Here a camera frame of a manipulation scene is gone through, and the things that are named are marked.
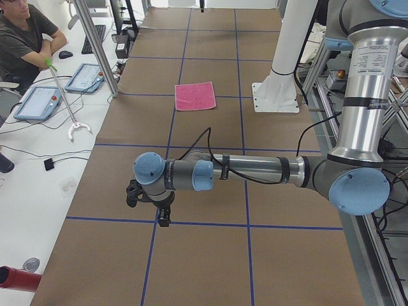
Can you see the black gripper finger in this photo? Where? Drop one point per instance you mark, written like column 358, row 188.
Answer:
column 166, row 217
column 202, row 6
column 161, row 217

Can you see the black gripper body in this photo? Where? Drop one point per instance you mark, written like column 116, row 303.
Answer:
column 163, row 201

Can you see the pink and grey towel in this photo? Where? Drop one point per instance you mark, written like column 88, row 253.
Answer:
column 194, row 97

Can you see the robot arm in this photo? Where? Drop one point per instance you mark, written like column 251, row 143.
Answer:
column 347, row 21

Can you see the black power adapter box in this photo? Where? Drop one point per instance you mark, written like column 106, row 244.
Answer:
column 122, row 46

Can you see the small black square device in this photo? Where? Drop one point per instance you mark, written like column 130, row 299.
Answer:
column 49, row 164

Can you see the far blue teach pendant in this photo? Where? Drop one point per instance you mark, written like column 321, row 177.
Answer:
column 86, row 79

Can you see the blue teach pendant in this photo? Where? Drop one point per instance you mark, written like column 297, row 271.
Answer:
column 86, row 79
column 39, row 104

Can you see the black computer mouse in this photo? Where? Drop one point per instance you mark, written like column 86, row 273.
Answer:
column 64, row 54

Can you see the red cylinder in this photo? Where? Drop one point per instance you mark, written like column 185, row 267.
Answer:
column 20, row 280

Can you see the near blue teach pendant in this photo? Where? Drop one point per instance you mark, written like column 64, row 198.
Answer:
column 39, row 104

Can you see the reacher grabber stick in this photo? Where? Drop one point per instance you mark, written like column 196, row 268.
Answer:
column 75, row 124

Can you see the seated person in grey shirt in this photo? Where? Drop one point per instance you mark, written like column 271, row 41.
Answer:
column 28, row 38

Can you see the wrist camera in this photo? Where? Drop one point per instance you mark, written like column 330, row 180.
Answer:
column 134, row 193

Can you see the aluminium frame post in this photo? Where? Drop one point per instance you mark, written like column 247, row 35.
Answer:
column 96, row 44

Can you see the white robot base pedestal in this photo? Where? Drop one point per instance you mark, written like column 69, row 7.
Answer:
column 277, row 92

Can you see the aluminium frame rail structure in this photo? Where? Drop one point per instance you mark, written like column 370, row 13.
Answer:
column 354, row 162

